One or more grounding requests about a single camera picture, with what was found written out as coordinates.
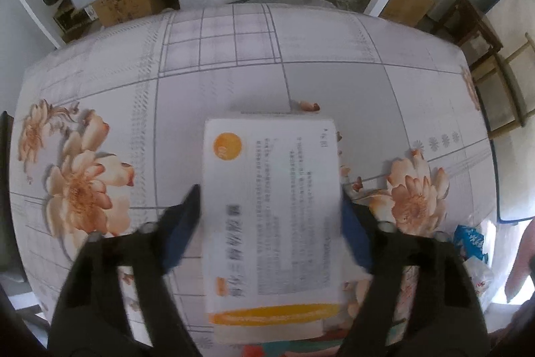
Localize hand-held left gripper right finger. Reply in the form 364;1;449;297
338;196;492;357

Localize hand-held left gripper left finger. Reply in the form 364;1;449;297
47;185;201;357

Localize white orange medicine box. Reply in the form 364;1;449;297
202;111;373;345

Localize person's right forearm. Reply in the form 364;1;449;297
504;220;535;304

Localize blue snack packet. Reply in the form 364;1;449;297
453;224;490;262

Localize floral tablecloth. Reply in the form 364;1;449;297
9;3;500;349

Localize light wooden chair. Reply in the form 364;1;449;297
470;30;535;134

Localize dark wooden stool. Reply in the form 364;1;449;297
432;0;503;67

